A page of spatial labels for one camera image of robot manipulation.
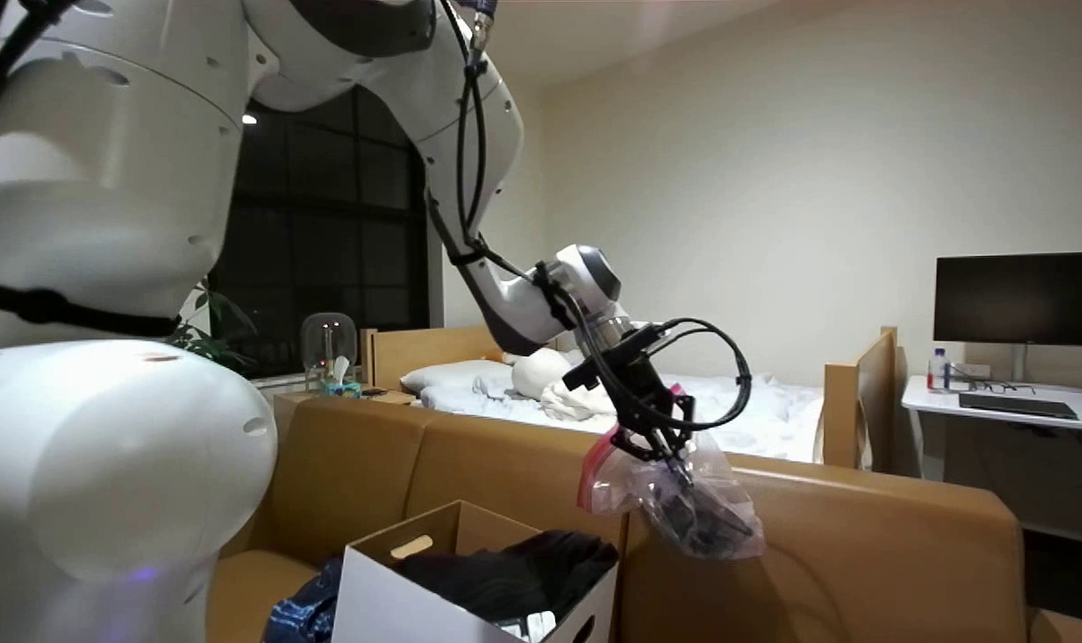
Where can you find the blue patterned bag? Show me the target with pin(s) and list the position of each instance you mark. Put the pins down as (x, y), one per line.
(306, 616)

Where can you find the clear plastic bag with cables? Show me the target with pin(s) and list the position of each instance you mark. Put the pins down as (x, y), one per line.
(692, 503)

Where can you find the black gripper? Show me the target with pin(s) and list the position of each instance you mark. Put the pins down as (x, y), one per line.
(656, 419)

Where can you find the black cloth in box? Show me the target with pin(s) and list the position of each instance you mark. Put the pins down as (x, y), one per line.
(542, 573)

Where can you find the black keyboard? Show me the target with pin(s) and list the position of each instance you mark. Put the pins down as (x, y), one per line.
(1015, 405)

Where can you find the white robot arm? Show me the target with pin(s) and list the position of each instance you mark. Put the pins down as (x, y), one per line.
(128, 463)

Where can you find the white round pillow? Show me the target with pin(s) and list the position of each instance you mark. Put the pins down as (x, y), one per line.
(532, 372)

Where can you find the glass dome ornament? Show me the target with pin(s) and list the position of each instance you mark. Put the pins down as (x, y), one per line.
(331, 352)

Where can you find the white desk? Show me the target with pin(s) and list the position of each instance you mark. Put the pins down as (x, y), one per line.
(1027, 457)

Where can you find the computer monitor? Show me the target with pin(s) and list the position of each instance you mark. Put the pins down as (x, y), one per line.
(1008, 299)

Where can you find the white cardboard box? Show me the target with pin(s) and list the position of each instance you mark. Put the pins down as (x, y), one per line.
(381, 606)

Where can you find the tan leather sofa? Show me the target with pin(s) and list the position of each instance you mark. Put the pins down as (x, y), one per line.
(846, 556)

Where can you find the plastic water bottle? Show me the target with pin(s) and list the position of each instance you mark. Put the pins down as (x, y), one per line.
(940, 371)

